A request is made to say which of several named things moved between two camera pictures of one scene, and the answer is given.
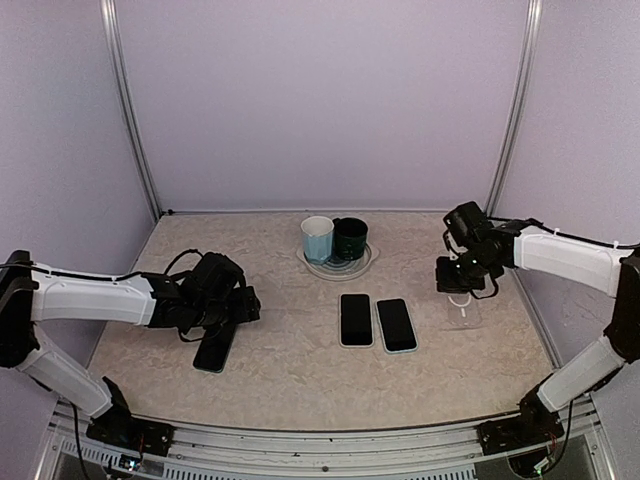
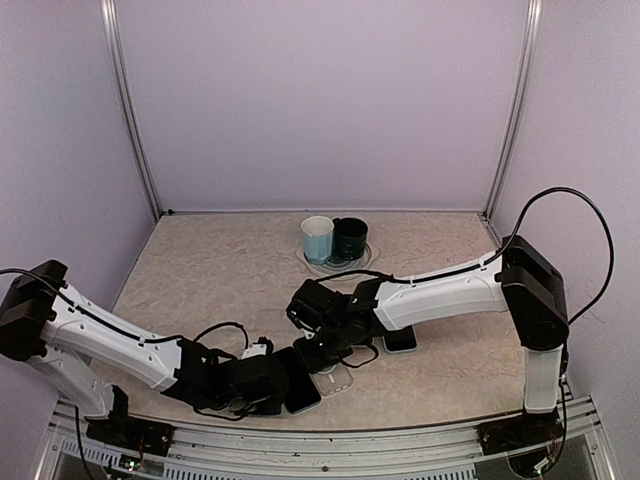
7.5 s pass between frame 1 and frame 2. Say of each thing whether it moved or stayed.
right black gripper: moved
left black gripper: moved
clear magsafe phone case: moved
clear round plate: stayed
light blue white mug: stayed
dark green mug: stayed
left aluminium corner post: stayed
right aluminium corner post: stayed
